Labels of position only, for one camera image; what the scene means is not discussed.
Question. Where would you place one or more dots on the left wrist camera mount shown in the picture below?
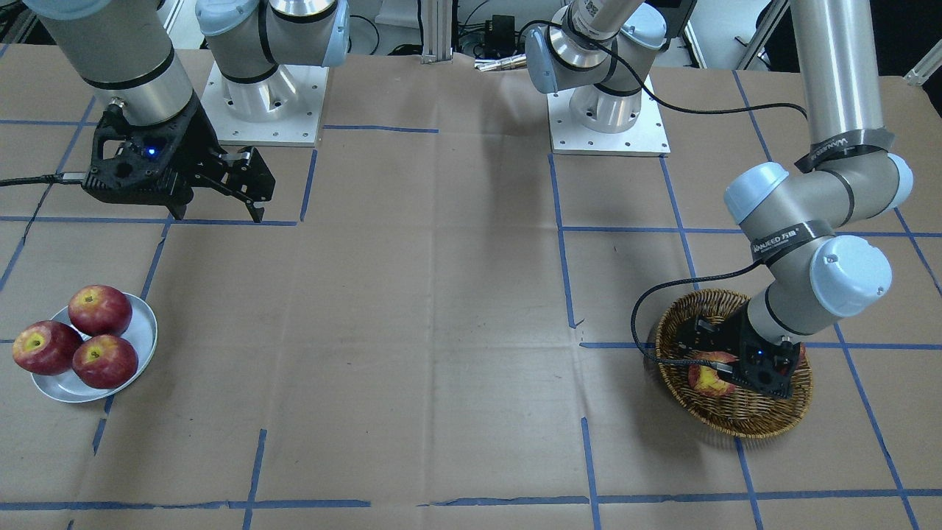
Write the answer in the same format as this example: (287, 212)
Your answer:
(768, 369)

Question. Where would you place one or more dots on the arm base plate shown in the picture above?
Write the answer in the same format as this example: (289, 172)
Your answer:
(586, 121)
(283, 110)

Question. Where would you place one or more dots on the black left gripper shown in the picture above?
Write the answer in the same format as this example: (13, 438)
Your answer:
(720, 333)

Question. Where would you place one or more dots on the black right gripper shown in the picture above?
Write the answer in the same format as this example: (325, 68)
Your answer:
(193, 141)

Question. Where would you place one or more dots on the red apple plate outer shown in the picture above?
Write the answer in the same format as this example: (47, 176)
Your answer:
(46, 348)

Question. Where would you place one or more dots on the red apple plate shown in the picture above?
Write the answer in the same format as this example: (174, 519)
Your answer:
(46, 348)
(100, 309)
(105, 362)

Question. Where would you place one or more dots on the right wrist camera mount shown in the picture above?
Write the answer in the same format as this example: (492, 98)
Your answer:
(132, 164)

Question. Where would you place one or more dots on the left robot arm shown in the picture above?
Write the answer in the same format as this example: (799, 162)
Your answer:
(603, 49)

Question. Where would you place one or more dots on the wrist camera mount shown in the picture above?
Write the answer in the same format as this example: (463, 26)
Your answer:
(768, 369)
(132, 164)

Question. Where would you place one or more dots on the red apple plate far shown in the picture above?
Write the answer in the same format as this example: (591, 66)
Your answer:
(100, 309)

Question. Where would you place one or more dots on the woven wicker basket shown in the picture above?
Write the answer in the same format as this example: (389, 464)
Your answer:
(745, 413)

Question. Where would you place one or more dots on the black power adapter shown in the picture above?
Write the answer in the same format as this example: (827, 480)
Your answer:
(500, 31)

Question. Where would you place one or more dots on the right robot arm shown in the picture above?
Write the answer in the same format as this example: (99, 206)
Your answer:
(122, 50)

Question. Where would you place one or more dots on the aluminium profile post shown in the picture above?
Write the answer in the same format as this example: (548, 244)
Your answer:
(436, 25)

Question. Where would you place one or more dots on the red apple plate near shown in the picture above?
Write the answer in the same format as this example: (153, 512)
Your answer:
(105, 362)

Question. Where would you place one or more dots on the yellow-red apple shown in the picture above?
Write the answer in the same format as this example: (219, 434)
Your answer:
(706, 380)

